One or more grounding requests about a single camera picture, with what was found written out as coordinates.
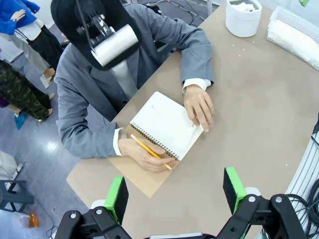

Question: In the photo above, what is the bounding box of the person's right forearm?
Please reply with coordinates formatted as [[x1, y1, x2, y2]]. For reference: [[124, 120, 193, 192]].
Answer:
[[56, 119, 125, 160]]

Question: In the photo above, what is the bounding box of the person's left forearm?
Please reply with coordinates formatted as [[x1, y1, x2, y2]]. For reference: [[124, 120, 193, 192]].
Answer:
[[180, 29, 215, 94]]

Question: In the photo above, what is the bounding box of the person's left hand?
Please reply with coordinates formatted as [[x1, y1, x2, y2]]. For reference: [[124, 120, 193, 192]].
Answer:
[[183, 86, 215, 132]]

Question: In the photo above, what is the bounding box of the person in grey jacket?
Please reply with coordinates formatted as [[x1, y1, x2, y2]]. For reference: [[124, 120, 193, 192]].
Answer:
[[50, 0, 215, 160]]

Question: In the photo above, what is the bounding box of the white storage crate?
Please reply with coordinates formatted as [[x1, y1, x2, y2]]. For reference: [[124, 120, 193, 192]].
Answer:
[[0, 150, 24, 180]]

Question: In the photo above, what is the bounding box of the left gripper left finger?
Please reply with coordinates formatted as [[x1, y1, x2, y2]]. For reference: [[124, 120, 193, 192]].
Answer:
[[54, 176, 133, 239]]

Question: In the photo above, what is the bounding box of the grey stool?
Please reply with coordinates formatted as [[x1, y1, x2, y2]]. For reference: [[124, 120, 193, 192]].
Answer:
[[0, 179, 34, 212]]

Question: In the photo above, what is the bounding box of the white round trash bin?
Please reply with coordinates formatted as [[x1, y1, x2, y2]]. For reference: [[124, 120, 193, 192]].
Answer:
[[225, 0, 263, 38]]

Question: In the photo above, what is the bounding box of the clear bowl with orange contents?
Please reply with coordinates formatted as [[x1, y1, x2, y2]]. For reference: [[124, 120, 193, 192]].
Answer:
[[11, 211, 40, 229]]

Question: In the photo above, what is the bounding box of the black cap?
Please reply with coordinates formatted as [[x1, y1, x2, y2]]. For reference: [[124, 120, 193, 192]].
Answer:
[[50, 0, 143, 72]]

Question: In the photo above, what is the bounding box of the mannequin in blue shirt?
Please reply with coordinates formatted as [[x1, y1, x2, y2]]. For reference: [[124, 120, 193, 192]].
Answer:
[[0, 0, 64, 63]]

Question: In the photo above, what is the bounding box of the spiral notebook with brown cover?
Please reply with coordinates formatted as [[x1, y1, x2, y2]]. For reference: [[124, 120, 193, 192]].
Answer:
[[107, 91, 204, 199]]

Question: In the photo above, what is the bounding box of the black floor cable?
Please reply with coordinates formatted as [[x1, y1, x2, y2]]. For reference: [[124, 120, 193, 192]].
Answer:
[[143, 0, 207, 25]]

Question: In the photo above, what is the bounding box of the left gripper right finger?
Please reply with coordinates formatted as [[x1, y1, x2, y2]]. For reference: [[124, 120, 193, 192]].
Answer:
[[216, 166, 307, 239]]

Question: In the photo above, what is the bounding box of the yellow pencil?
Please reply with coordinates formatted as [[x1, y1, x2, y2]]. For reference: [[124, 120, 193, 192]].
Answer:
[[129, 132, 175, 172]]

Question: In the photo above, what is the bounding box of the white head-mounted camera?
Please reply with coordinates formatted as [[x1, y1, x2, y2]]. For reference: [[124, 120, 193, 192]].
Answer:
[[76, 14, 140, 67]]

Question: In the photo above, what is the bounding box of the person's right hand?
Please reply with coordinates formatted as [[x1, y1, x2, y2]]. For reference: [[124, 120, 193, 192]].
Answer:
[[119, 138, 175, 174]]

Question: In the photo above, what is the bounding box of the crumpled white paper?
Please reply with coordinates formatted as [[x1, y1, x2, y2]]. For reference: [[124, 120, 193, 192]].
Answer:
[[228, 0, 260, 12]]

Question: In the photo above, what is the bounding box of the black cable bundle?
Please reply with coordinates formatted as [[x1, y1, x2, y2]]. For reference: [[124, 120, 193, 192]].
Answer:
[[286, 121, 319, 239]]

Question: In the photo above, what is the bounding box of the white perforated plastic basket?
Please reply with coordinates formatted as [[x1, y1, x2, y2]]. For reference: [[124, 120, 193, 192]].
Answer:
[[266, 6, 319, 70]]

